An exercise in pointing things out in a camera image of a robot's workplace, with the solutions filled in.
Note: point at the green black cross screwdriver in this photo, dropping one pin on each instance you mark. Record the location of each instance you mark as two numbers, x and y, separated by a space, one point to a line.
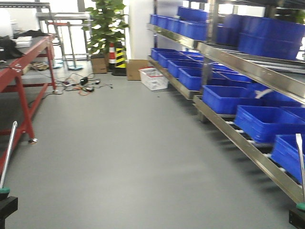
4 191

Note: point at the cardboard box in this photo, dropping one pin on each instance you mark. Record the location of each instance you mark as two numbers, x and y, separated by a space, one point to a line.
133 67

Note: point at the orange white traffic cone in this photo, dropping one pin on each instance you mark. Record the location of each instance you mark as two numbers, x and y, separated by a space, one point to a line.
112 58

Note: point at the steel roller shelf rack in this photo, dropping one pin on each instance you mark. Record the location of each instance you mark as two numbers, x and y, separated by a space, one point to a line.
282 76

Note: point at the white plastic crate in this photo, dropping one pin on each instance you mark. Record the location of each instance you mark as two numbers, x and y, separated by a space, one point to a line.
153 79

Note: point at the yellow black striped post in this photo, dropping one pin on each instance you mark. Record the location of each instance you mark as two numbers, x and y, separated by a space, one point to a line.
120 64

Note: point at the red metal workbench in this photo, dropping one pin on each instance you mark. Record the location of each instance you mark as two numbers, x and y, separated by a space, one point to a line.
11 81

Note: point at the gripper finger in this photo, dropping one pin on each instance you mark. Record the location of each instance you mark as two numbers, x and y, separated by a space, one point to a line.
7 206

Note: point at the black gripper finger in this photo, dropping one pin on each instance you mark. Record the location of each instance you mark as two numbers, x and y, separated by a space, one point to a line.
297 218

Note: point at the green potted plant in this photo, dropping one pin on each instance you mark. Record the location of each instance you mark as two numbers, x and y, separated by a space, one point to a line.
106 25

